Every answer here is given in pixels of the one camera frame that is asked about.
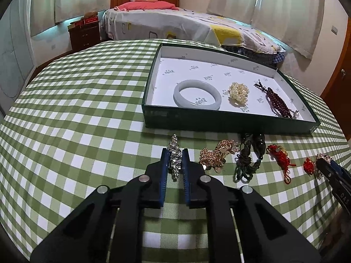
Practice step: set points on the pink pillow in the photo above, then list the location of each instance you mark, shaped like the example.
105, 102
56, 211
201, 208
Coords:
145, 6

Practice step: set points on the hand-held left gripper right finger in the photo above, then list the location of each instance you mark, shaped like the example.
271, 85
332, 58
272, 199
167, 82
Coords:
186, 180

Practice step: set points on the brown plush toy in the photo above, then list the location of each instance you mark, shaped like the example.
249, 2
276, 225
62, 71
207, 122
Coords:
90, 15

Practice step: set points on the glass sliding wardrobe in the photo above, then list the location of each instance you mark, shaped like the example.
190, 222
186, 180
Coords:
15, 46

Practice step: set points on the green checkered tablecloth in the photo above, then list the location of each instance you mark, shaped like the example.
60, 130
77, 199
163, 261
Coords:
82, 115

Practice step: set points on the wall light switch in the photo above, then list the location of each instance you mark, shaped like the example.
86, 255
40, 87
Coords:
334, 30

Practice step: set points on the dark wooden nightstand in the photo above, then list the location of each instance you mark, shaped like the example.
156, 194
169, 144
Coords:
85, 37

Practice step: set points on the small red knot charm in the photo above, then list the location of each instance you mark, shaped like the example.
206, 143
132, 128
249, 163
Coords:
309, 166

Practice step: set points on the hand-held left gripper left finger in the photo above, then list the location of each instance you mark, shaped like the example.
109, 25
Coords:
164, 180

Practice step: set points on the wooden door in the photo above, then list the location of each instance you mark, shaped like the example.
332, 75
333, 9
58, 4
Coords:
340, 87

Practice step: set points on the red box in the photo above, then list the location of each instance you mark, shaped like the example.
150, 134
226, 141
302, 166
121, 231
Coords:
91, 21

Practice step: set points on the blue plaid blanket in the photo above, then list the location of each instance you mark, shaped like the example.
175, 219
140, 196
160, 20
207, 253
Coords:
260, 54

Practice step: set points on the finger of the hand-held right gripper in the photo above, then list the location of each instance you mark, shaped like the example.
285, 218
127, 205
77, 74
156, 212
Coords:
340, 171
327, 173

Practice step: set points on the dark green box tray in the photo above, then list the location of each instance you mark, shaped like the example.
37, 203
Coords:
192, 120

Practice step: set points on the printed bed sheet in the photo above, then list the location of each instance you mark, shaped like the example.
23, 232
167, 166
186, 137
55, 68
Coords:
178, 24

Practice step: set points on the pale jade bangle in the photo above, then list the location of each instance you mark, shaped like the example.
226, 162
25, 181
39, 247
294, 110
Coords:
181, 98

